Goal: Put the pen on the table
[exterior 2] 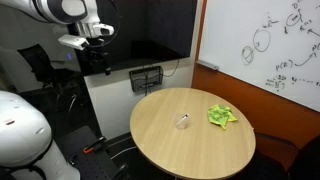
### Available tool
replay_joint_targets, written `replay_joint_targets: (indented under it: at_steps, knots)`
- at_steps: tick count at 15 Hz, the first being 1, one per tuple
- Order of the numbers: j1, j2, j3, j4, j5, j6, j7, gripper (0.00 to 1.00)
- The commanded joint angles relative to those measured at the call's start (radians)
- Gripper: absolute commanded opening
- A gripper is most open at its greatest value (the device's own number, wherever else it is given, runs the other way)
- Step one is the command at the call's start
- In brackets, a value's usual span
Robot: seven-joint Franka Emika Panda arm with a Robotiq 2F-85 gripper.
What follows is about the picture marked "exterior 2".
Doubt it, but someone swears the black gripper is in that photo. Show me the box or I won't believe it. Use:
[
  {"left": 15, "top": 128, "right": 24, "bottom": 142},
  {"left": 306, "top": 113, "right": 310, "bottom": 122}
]
[{"left": 87, "top": 38, "right": 111, "bottom": 76}]

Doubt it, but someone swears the white pen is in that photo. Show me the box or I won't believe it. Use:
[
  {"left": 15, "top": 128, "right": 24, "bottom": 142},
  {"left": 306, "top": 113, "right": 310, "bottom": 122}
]
[{"left": 177, "top": 114, "right": 189, "bottom": 124}]

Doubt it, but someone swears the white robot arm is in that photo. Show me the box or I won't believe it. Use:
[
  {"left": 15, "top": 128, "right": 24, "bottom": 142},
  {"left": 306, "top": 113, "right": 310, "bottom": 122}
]
[{"left": 0, "top": 0, "right": 114, "bottom": 180}]

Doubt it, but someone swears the black office chair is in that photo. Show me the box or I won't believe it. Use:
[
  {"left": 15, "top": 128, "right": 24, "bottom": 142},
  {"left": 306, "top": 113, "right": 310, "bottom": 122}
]
[{"left": 17, "top": 44, "right": 80, "bottom": 101}]

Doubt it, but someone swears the orange black clamp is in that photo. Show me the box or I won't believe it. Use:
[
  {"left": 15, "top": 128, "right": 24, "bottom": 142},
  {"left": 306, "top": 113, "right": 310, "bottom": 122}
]
[{"left": 83, "top": 136, "right": 107, "bottom": 154}]

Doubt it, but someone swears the clear plastic cup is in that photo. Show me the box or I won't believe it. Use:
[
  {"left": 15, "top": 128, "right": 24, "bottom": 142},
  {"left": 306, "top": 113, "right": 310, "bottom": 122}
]
[{"left": 176, "top": 114, "right": 189, "bottom": 129}]

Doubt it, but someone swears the whiteboard eraser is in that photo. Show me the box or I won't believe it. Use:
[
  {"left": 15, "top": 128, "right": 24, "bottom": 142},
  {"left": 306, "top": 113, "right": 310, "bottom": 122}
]
[{"left": 197, "top": 60, "right": 219, "bottom": 71}]

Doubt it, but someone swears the yellow green cloth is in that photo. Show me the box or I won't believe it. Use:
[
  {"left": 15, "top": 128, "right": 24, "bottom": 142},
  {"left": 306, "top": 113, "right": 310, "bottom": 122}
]
[{"left": 207, "top": 105, "right": 237, "bottom": 130}]

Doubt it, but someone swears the round wooden table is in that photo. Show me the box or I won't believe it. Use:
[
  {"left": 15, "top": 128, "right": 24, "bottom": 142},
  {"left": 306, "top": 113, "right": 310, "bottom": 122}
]
[{"left": 130, "top": 88, "right": 256, "bottom": 180}]

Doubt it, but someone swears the white whiteboard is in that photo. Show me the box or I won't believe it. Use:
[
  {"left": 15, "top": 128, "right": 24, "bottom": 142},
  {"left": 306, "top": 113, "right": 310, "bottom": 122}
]
[{"left": 199, "top": 0, "right": 320, "bottom": 111}]

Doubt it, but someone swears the dark chair at right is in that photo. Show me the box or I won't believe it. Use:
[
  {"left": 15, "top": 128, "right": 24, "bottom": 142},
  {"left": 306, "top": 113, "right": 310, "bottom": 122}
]
[{"left": 239, "top": 133, "right": 320, "bottom": 180}]

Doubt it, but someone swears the black mesh wire basket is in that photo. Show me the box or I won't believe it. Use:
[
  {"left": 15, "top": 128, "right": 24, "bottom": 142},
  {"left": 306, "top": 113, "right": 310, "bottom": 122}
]
[{"left": 129, "top": 66, "right": 163, "bottom": 92}]

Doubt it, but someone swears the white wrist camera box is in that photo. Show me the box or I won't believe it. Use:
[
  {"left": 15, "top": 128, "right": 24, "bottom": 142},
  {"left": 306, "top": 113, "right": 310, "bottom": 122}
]
[{"left": 58, "top": 34, "right": 89, "bottom": 50}]

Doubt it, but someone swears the black wall monitor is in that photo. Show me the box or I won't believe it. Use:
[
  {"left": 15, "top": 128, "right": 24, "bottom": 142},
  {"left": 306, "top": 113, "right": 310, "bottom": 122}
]
[{"left": 76, "top": 0, "right": 197, "bottom": 76}]

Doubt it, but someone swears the black hanging cable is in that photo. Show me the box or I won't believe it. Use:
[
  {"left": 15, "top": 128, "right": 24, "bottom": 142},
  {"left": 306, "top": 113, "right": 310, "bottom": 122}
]
[{"left": 162, "top": 58, "right": 181, "bottom": 78}]

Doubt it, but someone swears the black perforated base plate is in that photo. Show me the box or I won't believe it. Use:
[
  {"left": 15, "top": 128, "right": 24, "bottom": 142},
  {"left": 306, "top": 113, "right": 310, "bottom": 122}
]
[{"left": 57, "top": 126, "right": 131, "bottom": 180}]

